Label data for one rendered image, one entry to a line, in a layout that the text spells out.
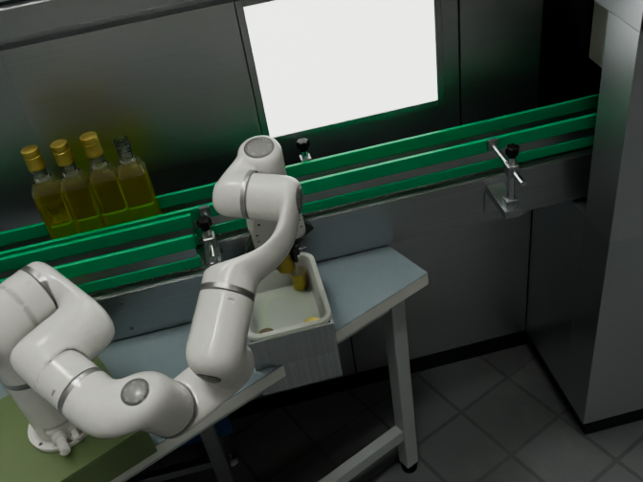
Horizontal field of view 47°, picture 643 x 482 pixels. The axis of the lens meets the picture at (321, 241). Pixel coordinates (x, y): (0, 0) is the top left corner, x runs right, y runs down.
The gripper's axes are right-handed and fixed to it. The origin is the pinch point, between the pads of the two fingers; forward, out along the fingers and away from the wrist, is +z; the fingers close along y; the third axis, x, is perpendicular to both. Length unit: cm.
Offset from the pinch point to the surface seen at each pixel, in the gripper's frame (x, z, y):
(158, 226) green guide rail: -20.7, 2.7, 21.0
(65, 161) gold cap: -30.2, -13.5, 33.3
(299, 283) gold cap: -4.6, 17.1, -2.9
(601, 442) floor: 28, 94, -72
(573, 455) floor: 28, 94, -63
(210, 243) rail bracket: -9.3, 0.3, 12.3
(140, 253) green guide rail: -14.0, 1.5, 26.1
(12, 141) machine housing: -48, -9, 44
